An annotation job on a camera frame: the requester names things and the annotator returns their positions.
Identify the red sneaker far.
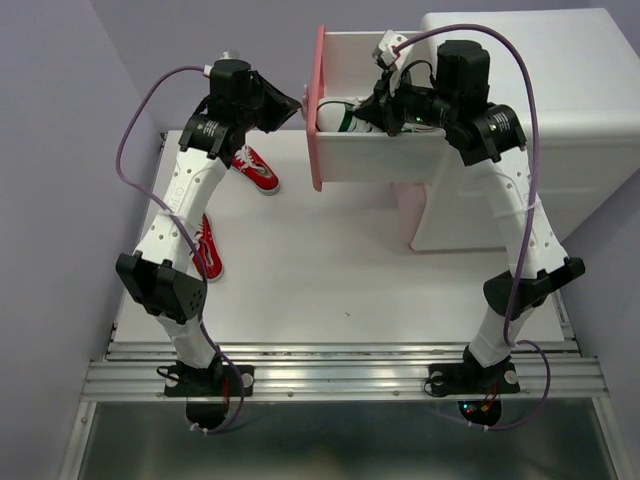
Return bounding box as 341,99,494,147
232,145,280,196

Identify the red sneaker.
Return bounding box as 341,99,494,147
232,145,280,196
192,214,224,283

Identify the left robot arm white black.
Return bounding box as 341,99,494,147
116,55,300,397

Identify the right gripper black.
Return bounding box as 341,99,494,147
352,65,456,138

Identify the aluminium mounting rail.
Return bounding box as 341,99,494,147
81,322,609,402

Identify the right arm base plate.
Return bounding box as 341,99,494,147
422,361,521,430

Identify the drawer pink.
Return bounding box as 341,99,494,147
306,26,449,191
391,183,427,245

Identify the green sneaker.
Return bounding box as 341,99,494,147
313,97,442,136

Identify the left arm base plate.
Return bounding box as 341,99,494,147
156,362,255,435

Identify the red sneaker near left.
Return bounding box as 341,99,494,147
192,214,224,283

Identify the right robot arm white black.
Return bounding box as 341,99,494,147
355,40,585,397

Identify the white shoe cabinet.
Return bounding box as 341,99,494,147
394,6,640,254

